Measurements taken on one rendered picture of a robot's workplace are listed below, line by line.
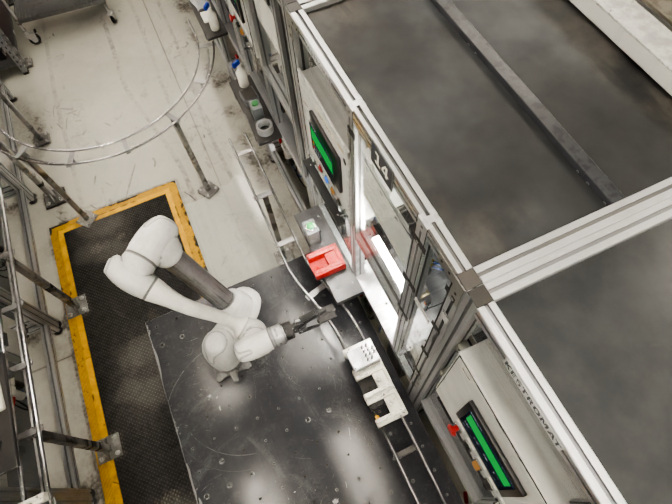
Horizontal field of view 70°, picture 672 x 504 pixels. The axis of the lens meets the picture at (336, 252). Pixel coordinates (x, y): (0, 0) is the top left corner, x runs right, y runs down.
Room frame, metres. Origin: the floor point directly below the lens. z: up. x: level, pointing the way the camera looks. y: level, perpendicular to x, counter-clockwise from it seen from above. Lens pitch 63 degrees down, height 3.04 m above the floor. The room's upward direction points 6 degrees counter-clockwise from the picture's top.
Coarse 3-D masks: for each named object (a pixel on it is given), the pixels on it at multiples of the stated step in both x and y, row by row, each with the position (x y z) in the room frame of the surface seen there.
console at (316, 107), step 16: (304, 80) 1.29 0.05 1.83; (304, 96) 1.31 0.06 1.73; (320, 96) 1.22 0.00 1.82; (304, 112) 1.34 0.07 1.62; (320, 112) 1.16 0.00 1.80; (320, 128) 1.15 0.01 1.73; (336, 128) 1.07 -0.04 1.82; (336, 144) 1.04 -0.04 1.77; (336, 160) 1.02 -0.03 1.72; (336, 176) 1.03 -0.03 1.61; (336, 192) 1.07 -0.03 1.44; (352, 208) 0.96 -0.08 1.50; (352, 224) 0.96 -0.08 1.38
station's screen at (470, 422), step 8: (464, 416) 0.17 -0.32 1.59; (472, 416) 0.16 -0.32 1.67; (464, 424) 0.16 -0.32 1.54; (472, 424) 0.15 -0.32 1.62; (472, 432) 0.13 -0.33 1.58; (480, 432) 0.12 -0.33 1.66; (472, 440) 0.11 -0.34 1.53; (480, 440) 0.10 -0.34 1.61; (480, 448) 0.09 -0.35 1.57; (488, 448) 0.08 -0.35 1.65; (488, 456) 0.06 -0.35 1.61; (496, 456) 0.06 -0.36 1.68; (488, 464) 0.04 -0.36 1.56; (496, 464) 0.04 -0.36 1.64; (496, 472) 0.02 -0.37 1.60; (504, 472) 0.02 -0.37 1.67; (496, 480) 0.00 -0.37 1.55; (504, 480) 0.00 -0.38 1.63; (504, 488) -0.02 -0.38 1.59; (512, 488) -0.02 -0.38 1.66
